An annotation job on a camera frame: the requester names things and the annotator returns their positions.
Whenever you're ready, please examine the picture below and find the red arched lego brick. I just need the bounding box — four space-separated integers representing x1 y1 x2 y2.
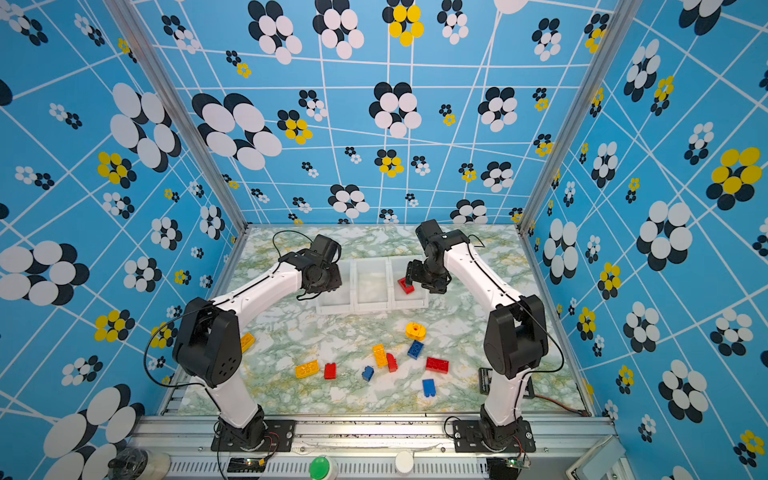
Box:
398 277 415 295

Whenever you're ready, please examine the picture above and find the yellow round lego piece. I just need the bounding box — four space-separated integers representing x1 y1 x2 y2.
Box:
405 322 427 342

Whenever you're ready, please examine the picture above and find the blue square lego brick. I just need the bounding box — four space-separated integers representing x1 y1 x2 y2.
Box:
407 340 424 360

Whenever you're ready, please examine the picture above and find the yellow wide lego brick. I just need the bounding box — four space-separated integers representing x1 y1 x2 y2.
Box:
295 360 320 379

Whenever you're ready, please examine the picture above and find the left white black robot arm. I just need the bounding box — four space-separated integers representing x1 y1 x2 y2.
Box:
172 234 342 450

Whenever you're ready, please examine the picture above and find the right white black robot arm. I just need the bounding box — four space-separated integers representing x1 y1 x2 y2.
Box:
405 220 549 451

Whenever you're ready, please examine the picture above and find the right white plastic bin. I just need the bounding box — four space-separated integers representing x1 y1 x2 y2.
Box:
389 256 429 310

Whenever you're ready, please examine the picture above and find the left white plastic bin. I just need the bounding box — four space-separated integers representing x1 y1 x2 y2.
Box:
315 260 356 315

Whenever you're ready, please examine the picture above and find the yellow long lego brick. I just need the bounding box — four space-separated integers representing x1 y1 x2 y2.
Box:
372 344 388 368

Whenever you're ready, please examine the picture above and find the small red lego brick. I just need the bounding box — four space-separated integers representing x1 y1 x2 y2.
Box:
324 363 337 380

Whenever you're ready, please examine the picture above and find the red curved lego brick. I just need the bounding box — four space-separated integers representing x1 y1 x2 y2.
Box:
386 353 398 373

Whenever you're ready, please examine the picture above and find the small blue lego brick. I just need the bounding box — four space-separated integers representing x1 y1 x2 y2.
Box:
362 366 375 382

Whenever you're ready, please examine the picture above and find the blue lego brick front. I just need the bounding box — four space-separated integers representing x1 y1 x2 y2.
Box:
422 379 436 398

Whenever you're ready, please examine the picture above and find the white round knob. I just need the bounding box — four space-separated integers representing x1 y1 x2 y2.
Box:
395 451 415 476

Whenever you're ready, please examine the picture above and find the green push button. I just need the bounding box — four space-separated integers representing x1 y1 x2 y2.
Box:
309 456 332 480

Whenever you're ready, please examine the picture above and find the clear tape roll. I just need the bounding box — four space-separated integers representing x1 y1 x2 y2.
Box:
107 447 171 480

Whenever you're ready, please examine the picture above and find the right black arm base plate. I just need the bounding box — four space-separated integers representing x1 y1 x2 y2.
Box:
448 419 537 455

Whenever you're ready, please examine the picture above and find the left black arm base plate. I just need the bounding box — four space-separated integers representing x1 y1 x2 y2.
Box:
210 418 297 453

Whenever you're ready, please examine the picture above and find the aluminium front rail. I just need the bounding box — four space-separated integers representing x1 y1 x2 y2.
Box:
130 414 634 479

